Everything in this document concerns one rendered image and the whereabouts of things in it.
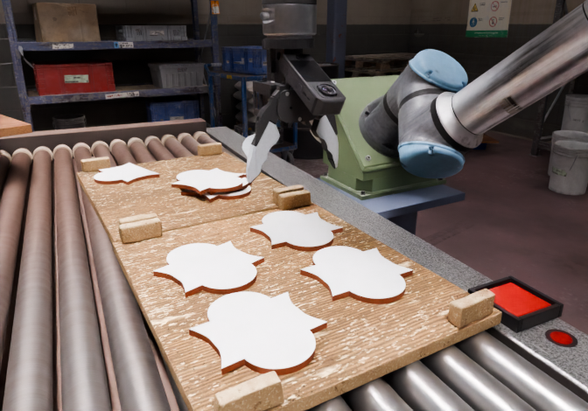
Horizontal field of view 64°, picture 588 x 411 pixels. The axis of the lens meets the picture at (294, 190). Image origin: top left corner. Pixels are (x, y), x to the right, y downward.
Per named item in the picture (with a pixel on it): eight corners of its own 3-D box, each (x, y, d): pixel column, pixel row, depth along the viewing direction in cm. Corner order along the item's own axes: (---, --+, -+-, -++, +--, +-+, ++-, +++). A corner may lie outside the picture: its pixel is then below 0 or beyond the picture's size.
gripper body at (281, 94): (295, 115, 76) (295, 37, 72) (324, 124, 69) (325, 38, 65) (251, 120, 73) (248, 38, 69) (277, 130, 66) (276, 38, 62)
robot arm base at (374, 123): (391, 98, 117) (413, 72, 109) (426, 147, 113) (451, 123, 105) (346, 113, 110) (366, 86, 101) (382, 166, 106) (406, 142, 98)
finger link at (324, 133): (331, 149, 80) (304, 107, 75) (352, 156, 75) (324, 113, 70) (318, 161, 79) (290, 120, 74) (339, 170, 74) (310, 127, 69)
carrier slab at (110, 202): (224, 157, 122) (224, 151, 121) (310, 207, 88) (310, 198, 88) (77, 178, 105) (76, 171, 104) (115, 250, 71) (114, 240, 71)
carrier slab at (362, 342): (311, 209, 87) (311, 201, 87) (500, 323, 54) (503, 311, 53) (113, 252, 71) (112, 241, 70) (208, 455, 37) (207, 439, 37)
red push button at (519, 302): (509, 290, 62) (511, 281, 61) (550, 314, 56) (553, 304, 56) (475, 302, 59) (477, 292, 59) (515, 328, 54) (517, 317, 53)
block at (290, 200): (306, 202, 86) (306, 188, 85) (311, 205, 85) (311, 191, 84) (277, 208, 84) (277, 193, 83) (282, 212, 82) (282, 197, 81)
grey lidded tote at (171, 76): (193, 83, 521) (191, 60, 514) (207, 86, 493) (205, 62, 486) (148, 86, 494) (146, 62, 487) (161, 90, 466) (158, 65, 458)
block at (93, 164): (109, 167, 108) (108, 156, 107) (111, 170, 106) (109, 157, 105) (81, 171, 105) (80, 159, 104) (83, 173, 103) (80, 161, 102)
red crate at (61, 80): (108, 87, 485) (105, 59, 476) (116, 92, 448) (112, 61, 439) (36, 91, 455) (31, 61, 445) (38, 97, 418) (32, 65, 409)
